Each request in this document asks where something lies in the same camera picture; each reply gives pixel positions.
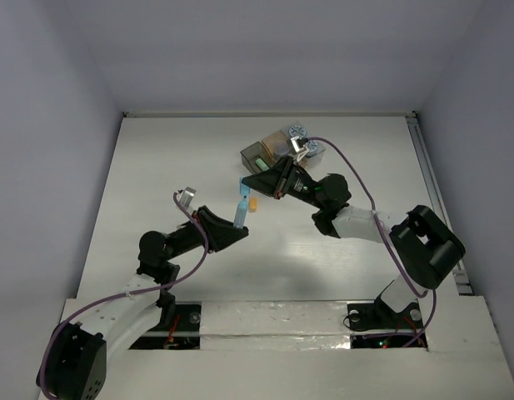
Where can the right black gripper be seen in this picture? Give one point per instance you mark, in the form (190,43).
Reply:
(276,181)

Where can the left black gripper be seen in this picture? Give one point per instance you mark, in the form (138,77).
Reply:
(205,230)

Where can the blue highlighter marker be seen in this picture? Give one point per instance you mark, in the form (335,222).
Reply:
(241,213)

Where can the clear jar of pins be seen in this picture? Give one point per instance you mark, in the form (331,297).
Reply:
(280,150)

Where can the orange marker cap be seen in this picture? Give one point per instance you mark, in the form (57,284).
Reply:
(252,205)

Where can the blue marker cap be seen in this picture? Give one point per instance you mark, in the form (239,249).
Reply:
(243,188)

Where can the green highlighter marker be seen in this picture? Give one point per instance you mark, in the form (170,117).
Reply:
(261,164)

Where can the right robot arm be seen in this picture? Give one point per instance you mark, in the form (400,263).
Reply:
(422,245)

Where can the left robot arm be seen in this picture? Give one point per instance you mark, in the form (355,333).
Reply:
(75,363)

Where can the amber plastic container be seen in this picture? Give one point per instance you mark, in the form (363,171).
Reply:
(269,141)

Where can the clear plastic container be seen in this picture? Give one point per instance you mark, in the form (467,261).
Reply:
(313,161)

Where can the dark grey plastic container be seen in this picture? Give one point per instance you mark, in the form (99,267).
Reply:
(250,153)

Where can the silver foil tape strip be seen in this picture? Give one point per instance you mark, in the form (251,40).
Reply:
(275,326)

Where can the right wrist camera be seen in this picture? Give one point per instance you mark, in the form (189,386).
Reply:
(298,150)

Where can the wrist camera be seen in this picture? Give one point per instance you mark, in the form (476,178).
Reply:
(298,150)
(184,197)

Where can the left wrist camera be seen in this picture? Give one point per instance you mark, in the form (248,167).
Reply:
(184,197)

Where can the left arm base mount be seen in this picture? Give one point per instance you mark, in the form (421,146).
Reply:
(178,327)

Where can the aluminium rail right edge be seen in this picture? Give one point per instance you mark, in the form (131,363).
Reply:
(459,272)

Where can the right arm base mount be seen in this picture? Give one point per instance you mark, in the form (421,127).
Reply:
(373,325)

